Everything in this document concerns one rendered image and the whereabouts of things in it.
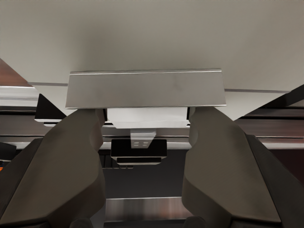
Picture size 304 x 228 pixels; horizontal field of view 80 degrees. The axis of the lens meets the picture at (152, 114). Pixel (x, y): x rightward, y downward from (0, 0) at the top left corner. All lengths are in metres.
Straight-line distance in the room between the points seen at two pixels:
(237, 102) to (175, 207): 0.13
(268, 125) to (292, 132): 0.07
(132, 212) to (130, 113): 0.10
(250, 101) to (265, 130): 0.40
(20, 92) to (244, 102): 0.22
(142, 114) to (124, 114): 0.02
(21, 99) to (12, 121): 0.27
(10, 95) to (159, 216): 0.22
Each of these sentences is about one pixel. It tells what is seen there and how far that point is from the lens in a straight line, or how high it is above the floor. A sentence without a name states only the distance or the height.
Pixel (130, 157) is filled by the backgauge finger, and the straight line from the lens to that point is 0.40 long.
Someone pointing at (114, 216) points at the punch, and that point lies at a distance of 0.22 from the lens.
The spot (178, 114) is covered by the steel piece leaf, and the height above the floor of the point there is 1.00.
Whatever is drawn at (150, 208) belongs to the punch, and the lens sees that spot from 0.21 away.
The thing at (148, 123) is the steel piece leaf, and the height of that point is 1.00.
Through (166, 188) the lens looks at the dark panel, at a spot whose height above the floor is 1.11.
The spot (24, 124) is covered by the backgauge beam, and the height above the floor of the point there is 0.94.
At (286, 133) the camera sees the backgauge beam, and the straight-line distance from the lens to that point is 0.61.
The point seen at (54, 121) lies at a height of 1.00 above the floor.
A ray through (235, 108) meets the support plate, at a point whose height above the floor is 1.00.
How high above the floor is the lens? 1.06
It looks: 18 degrees down
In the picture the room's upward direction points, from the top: 179 degrees clockwise
